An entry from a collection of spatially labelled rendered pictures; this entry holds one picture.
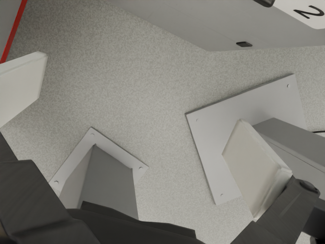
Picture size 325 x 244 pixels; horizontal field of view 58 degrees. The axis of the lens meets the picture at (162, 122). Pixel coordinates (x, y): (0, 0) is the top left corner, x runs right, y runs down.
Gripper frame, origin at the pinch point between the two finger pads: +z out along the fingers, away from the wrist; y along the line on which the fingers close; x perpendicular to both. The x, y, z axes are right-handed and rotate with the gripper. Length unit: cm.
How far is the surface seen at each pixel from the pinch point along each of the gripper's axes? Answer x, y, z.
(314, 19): 11.9, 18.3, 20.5
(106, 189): -47, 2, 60
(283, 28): 11.0, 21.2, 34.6
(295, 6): 12.4, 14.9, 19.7
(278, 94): -7, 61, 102
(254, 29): 9.7, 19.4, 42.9
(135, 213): -50, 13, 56
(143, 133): -40, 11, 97
